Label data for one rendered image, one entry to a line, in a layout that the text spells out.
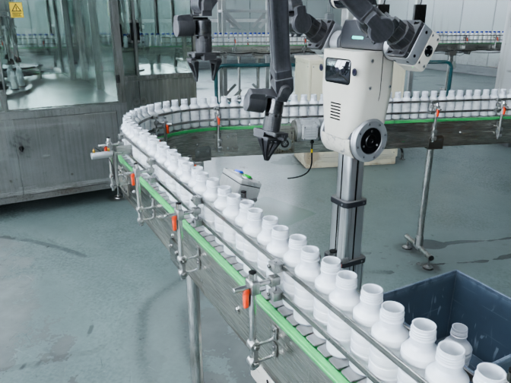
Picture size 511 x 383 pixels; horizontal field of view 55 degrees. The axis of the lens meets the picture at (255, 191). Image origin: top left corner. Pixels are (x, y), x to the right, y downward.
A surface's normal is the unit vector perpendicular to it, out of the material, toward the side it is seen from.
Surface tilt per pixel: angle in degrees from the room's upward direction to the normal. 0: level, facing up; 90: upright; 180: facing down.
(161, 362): 0
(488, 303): 90
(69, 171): 90
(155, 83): 90
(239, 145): 90
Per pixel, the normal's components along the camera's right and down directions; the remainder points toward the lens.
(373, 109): 0.46, 0.47
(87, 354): 0.00, -0.94
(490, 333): -0.88, 0.16
